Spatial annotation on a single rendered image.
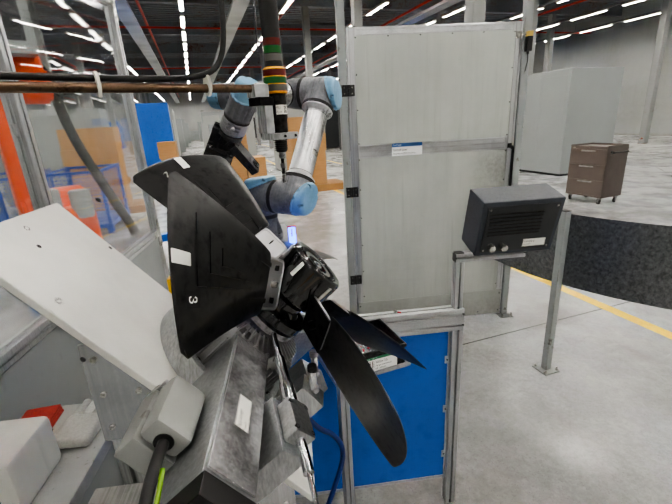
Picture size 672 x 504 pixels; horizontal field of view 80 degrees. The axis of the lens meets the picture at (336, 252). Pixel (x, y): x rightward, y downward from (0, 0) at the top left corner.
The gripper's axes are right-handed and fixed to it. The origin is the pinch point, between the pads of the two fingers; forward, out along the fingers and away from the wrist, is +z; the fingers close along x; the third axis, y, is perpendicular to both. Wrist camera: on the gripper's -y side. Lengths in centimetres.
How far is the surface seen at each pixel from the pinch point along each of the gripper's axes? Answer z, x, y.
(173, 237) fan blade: -47, 72, 6
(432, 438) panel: 38, 50, -104
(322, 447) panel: 55, 53, -66
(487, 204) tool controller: -40, 13, -71
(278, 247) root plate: -29, 49, -12
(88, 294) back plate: -19, 64, 15
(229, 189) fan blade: -30.1, 38.6, -0.5
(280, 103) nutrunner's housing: -49, 33, -3
